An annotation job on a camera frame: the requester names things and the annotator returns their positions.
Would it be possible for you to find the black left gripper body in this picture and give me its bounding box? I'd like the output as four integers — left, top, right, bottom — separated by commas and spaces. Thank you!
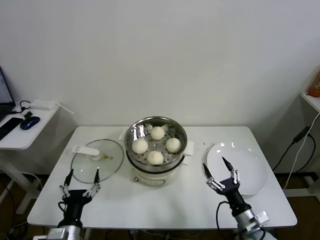
57, 189, 91, 228

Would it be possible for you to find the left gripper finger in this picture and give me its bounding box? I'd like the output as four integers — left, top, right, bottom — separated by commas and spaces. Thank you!
59, 168, 75, 201
82, 168, 102, 200

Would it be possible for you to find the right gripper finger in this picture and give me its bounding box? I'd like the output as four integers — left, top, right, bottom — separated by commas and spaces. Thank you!
202, 163, 225, 192
221, 156, 241, 186

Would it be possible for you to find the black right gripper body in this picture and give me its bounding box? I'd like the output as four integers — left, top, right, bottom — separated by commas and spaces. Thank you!
219, 178, 252, 217

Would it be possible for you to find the white steamed baozi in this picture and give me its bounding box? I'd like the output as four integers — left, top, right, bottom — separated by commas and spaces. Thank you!
146, 150, 165, 166
131, 138, 149, 155
165, 137, 182, 153
150, 125, 166, 140

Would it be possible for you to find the stainless steel steamer basket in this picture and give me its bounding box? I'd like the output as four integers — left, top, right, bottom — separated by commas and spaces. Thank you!
118, 115, 196, 174

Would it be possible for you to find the large white plate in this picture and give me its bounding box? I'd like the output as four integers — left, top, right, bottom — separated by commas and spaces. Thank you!
206, 141, 268, 196

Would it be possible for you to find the cream electric cooker base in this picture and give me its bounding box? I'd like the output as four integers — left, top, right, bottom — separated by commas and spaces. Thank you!
126, 151, 191, 188

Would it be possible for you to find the white side table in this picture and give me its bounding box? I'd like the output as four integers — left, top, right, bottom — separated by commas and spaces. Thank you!
0, 100, 62, 213

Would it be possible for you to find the blue computer mouse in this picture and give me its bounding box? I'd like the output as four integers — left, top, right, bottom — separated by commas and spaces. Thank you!
19, 115, 41, 130

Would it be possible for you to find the black keyboard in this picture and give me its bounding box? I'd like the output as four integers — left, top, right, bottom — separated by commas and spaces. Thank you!
0, 116, 23, 141

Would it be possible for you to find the black laptop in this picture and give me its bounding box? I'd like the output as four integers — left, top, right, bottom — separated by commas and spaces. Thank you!
0, 65, 17, 121

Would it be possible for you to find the orange packaged item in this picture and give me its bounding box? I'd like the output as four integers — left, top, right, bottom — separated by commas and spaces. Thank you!
306, 65, 320, 98

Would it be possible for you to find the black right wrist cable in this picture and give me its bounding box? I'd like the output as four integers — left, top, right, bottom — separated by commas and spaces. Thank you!
215, 200, 236, 231

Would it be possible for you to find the glass lid white handle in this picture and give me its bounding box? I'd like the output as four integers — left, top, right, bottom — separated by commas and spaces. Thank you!
70, 138, 125, 184

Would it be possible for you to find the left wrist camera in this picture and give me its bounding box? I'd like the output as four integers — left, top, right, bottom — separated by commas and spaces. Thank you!
32, 227, 63, 240

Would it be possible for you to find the white hanging power cable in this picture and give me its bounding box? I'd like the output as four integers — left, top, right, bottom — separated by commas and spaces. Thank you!
284, 117, 320, 191

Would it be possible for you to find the black power cable with adapter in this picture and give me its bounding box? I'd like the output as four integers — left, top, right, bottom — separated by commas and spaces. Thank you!
272, 126, 316, 173

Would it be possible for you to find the black looped cable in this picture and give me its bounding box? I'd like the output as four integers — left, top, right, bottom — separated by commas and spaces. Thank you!
19, 99, 33, 113

